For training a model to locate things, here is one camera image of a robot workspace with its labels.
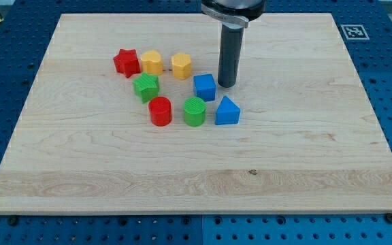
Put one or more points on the silver robot end-effector flange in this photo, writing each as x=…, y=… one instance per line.
x=234, y=12

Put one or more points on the blue triangular prism block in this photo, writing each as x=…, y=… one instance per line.
x=227, y=113

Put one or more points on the red star block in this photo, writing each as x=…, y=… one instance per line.
x=126, y=62

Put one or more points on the light wooden board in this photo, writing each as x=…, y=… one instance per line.
x=307, y=142

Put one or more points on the blue cube block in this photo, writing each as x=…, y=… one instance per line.
x=204, y=87

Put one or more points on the yellow heart block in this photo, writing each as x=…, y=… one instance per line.
x=152, y=62

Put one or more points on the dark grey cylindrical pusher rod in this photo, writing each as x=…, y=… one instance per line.
x=229, y=54

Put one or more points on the white fiducial marker tag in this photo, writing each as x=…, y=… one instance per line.
x=354, y=32

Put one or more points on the red cylinder block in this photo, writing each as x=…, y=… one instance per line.
x=160, y=109

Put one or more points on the green star block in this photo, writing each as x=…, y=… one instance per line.
x=146, y=87

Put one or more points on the yellow hexagon block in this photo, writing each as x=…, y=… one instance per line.
x=181, y=66

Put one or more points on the green cylinder block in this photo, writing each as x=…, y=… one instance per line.
x=194, y=111

